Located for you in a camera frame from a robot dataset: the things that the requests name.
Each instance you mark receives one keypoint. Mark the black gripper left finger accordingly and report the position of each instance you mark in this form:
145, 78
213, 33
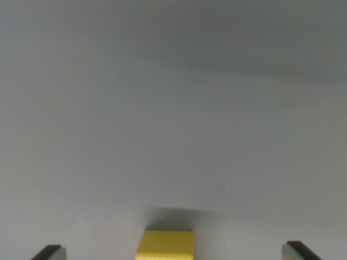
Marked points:
51, 253

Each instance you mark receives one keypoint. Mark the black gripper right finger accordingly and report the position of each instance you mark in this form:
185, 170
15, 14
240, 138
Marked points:
296, 252

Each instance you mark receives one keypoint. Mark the yellow cube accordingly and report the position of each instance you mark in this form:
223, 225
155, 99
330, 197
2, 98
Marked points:
165, 243

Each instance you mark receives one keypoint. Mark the grey plastic bin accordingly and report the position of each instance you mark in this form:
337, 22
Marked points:
173, 108

